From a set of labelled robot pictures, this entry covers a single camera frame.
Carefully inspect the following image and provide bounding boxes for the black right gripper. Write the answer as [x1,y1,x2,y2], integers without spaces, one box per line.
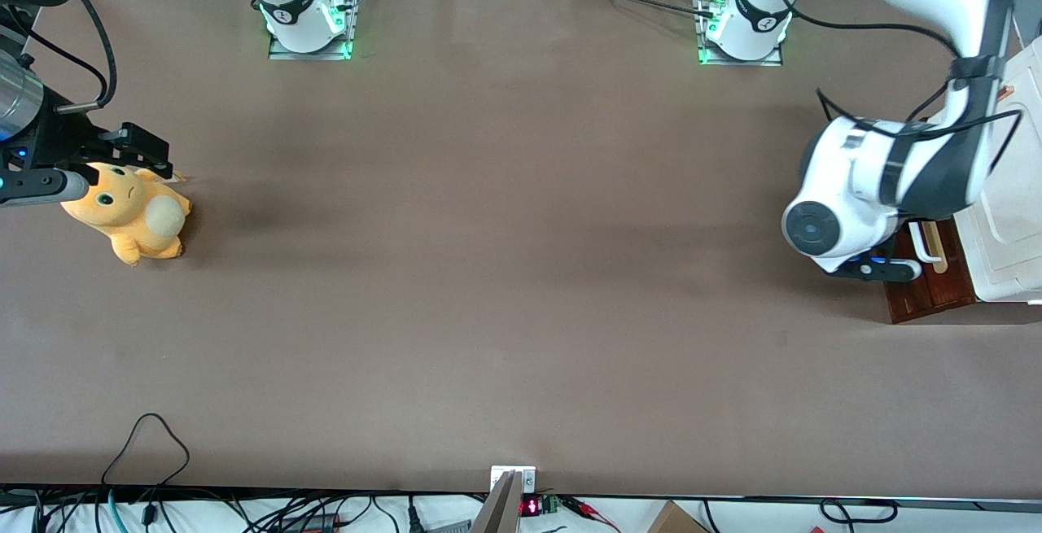
[0,87,174,180]

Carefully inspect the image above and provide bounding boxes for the light wooden handle plate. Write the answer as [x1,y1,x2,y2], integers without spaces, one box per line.
[924,222,949,273]

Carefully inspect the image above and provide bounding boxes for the dark wooden drawer with handle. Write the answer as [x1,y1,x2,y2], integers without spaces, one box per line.
[895,220,978,312]

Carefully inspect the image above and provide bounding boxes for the yellow plush toy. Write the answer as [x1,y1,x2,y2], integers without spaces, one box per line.
[61,161,192,267]

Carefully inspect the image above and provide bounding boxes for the red and black clip leads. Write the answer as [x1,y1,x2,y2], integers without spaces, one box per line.
[562,496,621,533]

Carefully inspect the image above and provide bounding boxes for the brown cardboard piece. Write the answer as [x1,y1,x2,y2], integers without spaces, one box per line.
[647,500,709,533]

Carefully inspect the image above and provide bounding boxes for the dark brown wooden cabinet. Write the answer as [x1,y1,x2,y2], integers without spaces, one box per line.
[883,116,978,324]

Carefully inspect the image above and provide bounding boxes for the cream white box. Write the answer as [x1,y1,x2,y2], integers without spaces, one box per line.
[952,33,1042,306]

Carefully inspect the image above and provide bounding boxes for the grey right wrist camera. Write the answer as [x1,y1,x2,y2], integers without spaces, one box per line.
[0,168,90,208]

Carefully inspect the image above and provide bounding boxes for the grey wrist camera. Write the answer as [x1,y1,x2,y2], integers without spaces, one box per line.
[0,168,90,208]
[830,242,922,283]

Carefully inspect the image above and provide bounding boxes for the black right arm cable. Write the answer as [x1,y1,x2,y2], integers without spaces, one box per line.
[0,0,117,115]

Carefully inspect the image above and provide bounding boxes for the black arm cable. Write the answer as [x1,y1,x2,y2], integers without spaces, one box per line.
[0,0,117,115]
[769,0,1023,172]

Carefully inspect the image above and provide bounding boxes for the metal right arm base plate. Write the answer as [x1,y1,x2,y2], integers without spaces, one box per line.
[269,0,361,60]

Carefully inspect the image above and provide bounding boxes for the thin black cable loop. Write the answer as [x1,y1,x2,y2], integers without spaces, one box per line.
[102,413,190,489]

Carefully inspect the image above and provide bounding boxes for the white mounting bracket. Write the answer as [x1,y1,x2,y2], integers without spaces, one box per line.
[491,466,536,493]

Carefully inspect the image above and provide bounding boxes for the aluminium camera mount bar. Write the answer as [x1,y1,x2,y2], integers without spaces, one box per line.
[471,472,523,533]

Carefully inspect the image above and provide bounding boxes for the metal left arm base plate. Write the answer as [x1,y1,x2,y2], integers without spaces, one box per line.
[696,0,784,68]

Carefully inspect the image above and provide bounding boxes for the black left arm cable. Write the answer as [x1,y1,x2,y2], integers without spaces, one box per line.
[769,0,1023,172]

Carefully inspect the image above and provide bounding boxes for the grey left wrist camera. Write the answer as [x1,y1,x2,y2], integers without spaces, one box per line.
[830,242,922,283]

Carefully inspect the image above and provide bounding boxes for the black oval cable loop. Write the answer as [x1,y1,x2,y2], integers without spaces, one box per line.
[821,499,899,524]

